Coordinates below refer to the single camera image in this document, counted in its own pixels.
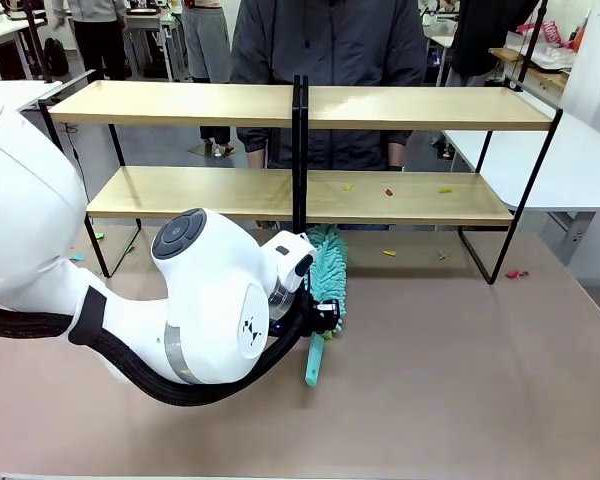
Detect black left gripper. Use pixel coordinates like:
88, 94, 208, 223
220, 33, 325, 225
303, 295, 342, 337

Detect teal microfibre duster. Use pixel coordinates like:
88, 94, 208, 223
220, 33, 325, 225
302, 223, 350, 389

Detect person's left forearm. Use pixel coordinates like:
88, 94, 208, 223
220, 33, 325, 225
386, 130, 407, 172

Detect person in dark jacket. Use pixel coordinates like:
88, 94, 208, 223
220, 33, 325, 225
229, 0, 427, 172

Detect large white table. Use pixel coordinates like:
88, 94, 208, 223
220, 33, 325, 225
439, 110, 600, 212

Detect bystander in grey trousers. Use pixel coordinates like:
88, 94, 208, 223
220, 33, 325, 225
181, 0, 234, 157

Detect bystander in black coat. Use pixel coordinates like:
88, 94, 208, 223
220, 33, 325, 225
449, 0, 539, 91

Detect wooden workbench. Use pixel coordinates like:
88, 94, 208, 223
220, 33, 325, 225
488, 47, 577, 94

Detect bystander in black trousers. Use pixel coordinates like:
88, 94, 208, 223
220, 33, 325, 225
51, 0, 128, 83

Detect pink printed sign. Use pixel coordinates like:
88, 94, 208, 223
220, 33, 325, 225
541, 19, 564, 48

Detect white side table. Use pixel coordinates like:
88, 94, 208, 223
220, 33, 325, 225
15, 78, 65, 113

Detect black backpack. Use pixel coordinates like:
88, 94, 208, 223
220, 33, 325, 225
43, 37, 71, 78

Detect black braided cable hose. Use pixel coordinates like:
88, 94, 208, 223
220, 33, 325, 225
0, 294, 312, 408

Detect wooden two-tier shelf black frame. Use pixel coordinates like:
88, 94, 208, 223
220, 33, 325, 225
300, 75, 564, 286
38, 75, 302, 281

